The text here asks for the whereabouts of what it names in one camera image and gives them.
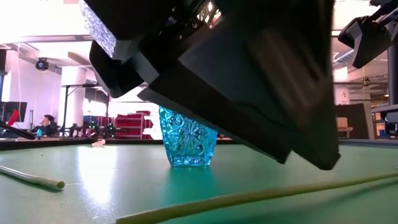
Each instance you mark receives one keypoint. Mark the person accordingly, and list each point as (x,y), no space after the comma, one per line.
(46,127)

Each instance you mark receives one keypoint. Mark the small white petal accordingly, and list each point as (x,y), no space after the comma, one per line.
(99,143)

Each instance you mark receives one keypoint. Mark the black monitor pole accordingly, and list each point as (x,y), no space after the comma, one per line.
(392,77)

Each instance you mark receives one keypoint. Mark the dark panel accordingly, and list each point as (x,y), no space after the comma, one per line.
(360,121)

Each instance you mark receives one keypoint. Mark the black background gantry frame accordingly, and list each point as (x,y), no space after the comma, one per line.
(65,109)

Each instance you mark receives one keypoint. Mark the black ceiling spotlight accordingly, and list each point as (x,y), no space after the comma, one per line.
(42,64)

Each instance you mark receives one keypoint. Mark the white building column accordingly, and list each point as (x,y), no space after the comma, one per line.
(341,90)

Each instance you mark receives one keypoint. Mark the cardboard box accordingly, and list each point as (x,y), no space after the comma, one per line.
(343,123)

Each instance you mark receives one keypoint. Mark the grey side desk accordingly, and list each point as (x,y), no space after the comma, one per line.
(385,108)

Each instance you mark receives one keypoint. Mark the pink artificial tulip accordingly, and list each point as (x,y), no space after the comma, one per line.
(46,182)

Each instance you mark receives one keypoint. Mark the green table mat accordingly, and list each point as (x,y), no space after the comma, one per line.
(280,214)

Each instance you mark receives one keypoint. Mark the blue cut-glass vase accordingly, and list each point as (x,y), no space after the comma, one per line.
(186,140)

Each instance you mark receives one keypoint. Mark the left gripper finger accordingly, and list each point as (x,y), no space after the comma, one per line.
(264,77)
(202,109)

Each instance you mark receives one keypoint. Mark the black artificial tulip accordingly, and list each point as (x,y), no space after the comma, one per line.
(248,197)

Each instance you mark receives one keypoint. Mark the black background monitor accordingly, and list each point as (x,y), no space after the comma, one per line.
(21,107)

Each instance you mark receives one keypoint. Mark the red storage shelves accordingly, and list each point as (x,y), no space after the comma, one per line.
(130,124)

